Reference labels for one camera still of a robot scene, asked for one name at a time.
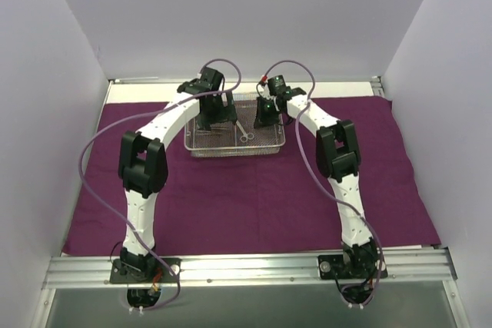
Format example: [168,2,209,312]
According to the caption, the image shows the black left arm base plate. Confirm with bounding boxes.
[109,257,176,284]

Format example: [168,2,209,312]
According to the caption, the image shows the aluminium rail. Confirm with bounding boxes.
[43,248,457,289]
[370,76,385,98]

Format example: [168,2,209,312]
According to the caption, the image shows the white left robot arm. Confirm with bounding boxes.
[118,75,224,281]

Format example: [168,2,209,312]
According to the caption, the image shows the aluminium right side rail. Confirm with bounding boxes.
[370,76,385,98]

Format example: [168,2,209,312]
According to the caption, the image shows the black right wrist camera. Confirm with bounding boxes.
[267,75,289,96]

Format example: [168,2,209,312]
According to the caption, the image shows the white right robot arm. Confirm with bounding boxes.
[255,83,384,277]

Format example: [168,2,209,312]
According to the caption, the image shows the metal mesh instrument tray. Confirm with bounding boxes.
[184,92,286,157]

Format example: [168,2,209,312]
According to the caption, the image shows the aluminium front rail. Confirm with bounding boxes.
[43,248,457,289]

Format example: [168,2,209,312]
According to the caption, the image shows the purple cloth wrap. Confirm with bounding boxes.
[63,97,440,257]

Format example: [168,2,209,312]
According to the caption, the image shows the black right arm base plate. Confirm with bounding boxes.
[317,253,379,280]

